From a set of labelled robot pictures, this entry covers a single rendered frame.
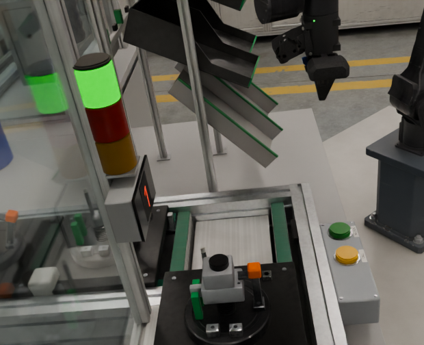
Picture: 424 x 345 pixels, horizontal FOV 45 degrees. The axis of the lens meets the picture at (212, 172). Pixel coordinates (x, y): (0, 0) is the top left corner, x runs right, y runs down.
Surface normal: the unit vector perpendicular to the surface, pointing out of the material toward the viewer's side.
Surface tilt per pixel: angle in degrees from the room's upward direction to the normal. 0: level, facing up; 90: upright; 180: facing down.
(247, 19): 90
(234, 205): 90
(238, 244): 0
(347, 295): 0
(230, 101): 90
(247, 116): 90
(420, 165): 0
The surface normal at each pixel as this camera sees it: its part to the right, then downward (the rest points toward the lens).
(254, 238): -0.14, -0.84
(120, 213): -0.03, 0.54
